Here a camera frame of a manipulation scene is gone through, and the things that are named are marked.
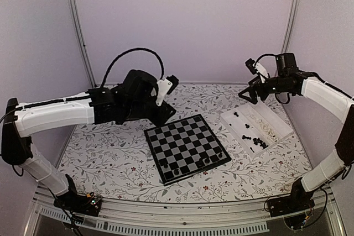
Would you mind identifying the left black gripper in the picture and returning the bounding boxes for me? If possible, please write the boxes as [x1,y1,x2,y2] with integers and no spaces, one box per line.
[124,99,176,127]

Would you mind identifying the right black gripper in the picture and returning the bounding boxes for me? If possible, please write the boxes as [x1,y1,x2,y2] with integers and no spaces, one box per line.
[238,75,291,104]

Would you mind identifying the white plastic compartment tray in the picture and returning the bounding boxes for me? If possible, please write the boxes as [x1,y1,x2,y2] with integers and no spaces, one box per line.
[220,102,293,158]

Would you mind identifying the black and grey chessboard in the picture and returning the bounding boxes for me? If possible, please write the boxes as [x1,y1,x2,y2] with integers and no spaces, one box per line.
[144,114,231,186]

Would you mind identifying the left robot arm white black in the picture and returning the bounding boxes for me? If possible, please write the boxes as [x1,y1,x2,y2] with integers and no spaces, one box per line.
[1,70,179,211]

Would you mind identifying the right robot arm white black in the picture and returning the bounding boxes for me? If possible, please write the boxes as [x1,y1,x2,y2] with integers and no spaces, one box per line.
[239,53,353,212]

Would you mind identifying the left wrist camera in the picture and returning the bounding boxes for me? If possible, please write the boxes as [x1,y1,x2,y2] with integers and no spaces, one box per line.
[155,75,179,107]

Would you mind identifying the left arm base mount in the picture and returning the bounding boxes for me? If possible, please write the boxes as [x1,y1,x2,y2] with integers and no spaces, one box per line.
[54,192,103,217]

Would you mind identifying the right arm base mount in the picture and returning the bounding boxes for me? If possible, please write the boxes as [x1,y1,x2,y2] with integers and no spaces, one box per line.
[263,196,315,230]

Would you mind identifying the front aluminium rail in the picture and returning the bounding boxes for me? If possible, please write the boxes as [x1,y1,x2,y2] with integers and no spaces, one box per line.
[24,186,347,235]

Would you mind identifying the right aluminium frame post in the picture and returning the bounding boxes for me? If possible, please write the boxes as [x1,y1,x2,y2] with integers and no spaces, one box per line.
[281,0,300,53]

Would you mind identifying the aluminium frame post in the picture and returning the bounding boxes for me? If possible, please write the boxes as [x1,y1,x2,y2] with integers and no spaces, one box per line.
[281,0,300,53]
[68,0,97,87]

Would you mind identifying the left aluminium frame post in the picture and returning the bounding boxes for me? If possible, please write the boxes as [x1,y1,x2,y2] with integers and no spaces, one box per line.
[68,0,97,87]

